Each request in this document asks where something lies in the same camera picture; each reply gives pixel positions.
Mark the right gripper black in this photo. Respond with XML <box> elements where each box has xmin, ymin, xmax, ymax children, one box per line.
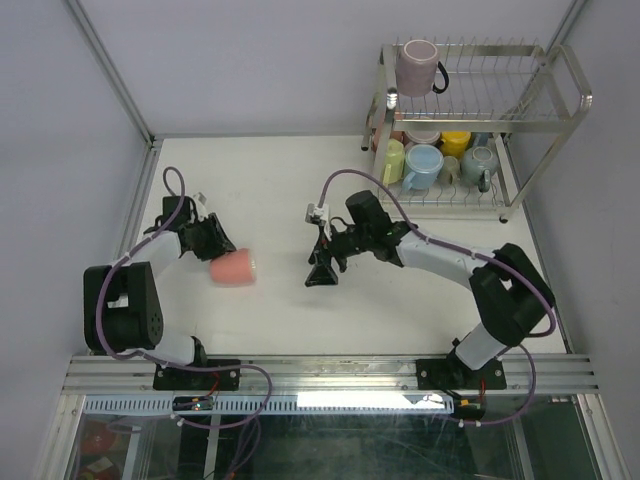
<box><xmin>304</xmin><ymin>223</ymin><xmax>371</xmax><ymax>288</ymax></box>

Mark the yellow mug black handle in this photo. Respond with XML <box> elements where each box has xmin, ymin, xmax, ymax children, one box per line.
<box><xmin>439</xmin><ymin>131</ymin><xmax>471</xmax><ymax>158</ymax></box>

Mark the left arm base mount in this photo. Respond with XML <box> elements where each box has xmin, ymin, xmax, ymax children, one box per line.
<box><xmin>153</xmin><ymin>352</ymin><xmax>241</xmax><ymax>393</ymax></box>

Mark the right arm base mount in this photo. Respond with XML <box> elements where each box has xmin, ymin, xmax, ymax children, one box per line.
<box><xmin>415</xmin><ymin>353</ymin><xmax>507</xmax><ymax>392</ymax></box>

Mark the pale yellow mug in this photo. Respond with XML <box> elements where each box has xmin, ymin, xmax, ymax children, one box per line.
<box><xmin>382</xmin><ymin>139</ymin><xmax>405</xmax><ymax>186</ymax></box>

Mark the lilac ribbed mug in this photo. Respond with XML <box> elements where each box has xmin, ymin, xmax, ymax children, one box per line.
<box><xmin>404</xmin><ymin>131</ymin><xmax>441</xmax><ymax>145</ymax></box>

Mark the small taupe mug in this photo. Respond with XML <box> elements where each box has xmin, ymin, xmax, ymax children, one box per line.
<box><xmin>438</xmin><ymin>156</ymin><xmax>461</xmax><ymax>185</ymax></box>

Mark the white slotted cable duct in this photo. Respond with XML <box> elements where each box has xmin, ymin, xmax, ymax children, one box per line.
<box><xmin>84</xmin><ymin>391</ymin><xmax>454</xmax><ymax>416</ymax></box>

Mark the dark green glazed mug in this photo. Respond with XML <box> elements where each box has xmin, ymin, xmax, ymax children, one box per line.
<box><xmin>461</xmin><ymin>146</ymin><xmax>499</xmax><ymax>193</ymax></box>

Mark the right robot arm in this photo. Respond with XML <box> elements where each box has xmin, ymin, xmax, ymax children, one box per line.
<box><xmin>305</xmin><ymin>190</ymin><xmax>555</xmax><ymax>387</ymax></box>

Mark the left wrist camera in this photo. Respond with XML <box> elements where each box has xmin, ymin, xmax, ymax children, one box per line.
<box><xmin>191</xmin><ymin>192</ymin><xmax>209</xmax><ymax>219</ymax></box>

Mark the mauve upside-down mug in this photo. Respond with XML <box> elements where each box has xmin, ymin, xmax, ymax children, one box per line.
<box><xmin>395</xmin><ymin>39</ymin><xmax>450</xmax><ymax>98</ymax></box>

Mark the slate blue small mug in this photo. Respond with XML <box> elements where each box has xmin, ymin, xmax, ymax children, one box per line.
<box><xmin>468</xmin><ymin>132</ymin><xmax>494</xmax><ymax>149</ymax></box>

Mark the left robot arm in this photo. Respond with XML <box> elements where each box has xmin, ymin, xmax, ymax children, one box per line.
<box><xmin>83</xmin><ymin>195</ymin><xmax>236</xmax><ymax>389</ymax></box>

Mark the light blue mug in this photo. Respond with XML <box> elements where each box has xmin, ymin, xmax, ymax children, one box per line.
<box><xmin>402</xmin><ymin>144</ymin><xmax>444</xmax><ymax>192</ymax></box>

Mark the aluminium mounting rail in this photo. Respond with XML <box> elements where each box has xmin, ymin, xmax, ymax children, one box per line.
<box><xmin>62</xmin><ymin>353</ymin><xmax>599</xmax><ymax>397</ymax></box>

